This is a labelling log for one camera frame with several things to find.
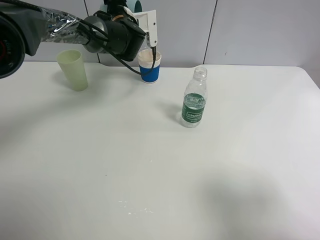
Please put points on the teal blue plastic cup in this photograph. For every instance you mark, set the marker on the teal blue plastic cup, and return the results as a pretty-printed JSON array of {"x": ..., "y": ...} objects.
[{"x": 134, "y": 5}]

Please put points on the blue sleeved white paper cup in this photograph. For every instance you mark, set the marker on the blue sleeved white paper cup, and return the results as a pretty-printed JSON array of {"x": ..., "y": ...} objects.
[{"x": 148, "y": 68}]

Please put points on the clear green-label water bottle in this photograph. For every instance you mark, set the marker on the clear green-label water bottle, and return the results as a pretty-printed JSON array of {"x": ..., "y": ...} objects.
[{"x": 195, "y": 98}]

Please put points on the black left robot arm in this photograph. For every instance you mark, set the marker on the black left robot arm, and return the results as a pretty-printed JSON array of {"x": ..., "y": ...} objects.
[{"x": 23, "y": 26}]

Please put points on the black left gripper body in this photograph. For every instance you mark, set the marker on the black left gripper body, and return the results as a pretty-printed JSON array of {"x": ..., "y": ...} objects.
[{"x": 115, "y": 32}]

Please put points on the pale yellow plastic cup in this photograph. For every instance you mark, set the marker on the pale yellow plastic cup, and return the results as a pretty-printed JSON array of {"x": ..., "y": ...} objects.
[{"x": 72, "y": 65}]

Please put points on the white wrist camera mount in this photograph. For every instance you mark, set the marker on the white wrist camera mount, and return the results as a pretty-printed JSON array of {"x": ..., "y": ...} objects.
[{"x": 147, "y": 21}]

